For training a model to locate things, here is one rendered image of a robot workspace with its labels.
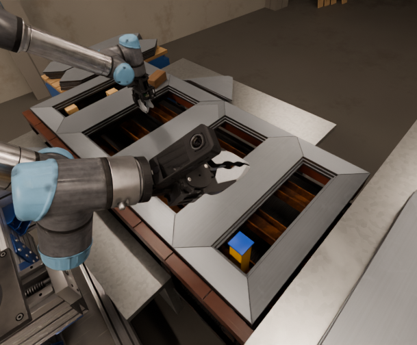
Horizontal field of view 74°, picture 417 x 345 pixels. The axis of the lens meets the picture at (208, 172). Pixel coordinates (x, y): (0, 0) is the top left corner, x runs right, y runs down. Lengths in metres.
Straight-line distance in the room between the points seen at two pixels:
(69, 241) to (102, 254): 0.78
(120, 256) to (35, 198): 0.84
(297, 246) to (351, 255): 0.25
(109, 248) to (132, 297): 0.23
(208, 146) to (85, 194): 0.17
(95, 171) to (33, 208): 0.08
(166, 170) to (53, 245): 0.19
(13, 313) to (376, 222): 0.90
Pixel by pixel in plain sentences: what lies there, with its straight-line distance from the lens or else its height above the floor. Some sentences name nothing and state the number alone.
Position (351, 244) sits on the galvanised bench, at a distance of 0.78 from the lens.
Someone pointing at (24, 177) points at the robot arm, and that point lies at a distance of 0.38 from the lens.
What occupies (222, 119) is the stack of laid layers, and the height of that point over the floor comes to 0.84.
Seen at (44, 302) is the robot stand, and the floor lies 0.98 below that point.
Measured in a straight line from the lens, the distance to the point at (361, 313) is 0.69.
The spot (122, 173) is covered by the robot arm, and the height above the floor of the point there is 1.42.
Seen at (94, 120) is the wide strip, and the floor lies 0.85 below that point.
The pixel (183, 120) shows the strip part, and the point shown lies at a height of 0.85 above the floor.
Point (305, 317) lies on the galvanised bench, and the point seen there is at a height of 1.05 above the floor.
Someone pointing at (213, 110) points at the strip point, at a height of 0.85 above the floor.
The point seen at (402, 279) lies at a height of 1.07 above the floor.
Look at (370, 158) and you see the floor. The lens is 2.64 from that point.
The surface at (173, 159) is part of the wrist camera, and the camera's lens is 0.40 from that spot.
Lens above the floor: 1.69
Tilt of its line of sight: 48 degrees down
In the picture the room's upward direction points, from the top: 5 degrees counter-clockwise
